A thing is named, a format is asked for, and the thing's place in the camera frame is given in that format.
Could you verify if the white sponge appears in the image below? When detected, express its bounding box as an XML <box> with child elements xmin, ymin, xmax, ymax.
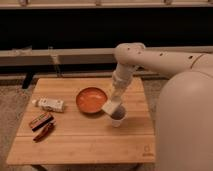
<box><xmin>102</xmin><ymin>101</ymin><xmax>121</xmax><ymax>115</ymax></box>

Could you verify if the brown snack box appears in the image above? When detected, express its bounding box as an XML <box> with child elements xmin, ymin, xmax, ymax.
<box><xmin>29</xmin><ymin>113</ymin><xmax>54</xmax><ymax>131</ymax></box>

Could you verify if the orange bowl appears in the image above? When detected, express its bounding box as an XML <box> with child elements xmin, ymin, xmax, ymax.
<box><xmin>76</xmin><ymin>87</ymin><xmax>108</xmax><ymax>114</ymax></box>

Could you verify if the grey metal rail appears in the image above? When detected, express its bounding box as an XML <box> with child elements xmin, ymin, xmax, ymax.
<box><xmin>0</xmin><ymin>45</ymin><xmax>213</xmax><ymax>67</ymax></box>

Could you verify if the white ceramic cup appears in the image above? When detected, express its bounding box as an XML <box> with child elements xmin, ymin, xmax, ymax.
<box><xmin>111</xmin><ymin>106</ymin><xmax>126</xmax><ymax>127</ymax></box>

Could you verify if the wooden table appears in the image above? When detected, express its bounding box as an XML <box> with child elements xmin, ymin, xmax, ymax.
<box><xmin>7</xmin><ymin>78</ymin><xmax>155</xmax><ymax>165</ymax></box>

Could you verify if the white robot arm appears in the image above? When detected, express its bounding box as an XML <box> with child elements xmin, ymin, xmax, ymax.
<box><xmin>111</xmin><ymin>43</ymin><xmax>213</xmax><ymax>101</ymax></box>

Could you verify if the white bottle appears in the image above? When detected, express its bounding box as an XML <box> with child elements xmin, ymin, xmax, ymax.
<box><xmin>32</xmin><ymin>98</ymin><xmax>64</xmax><ymax>113</ymax></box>

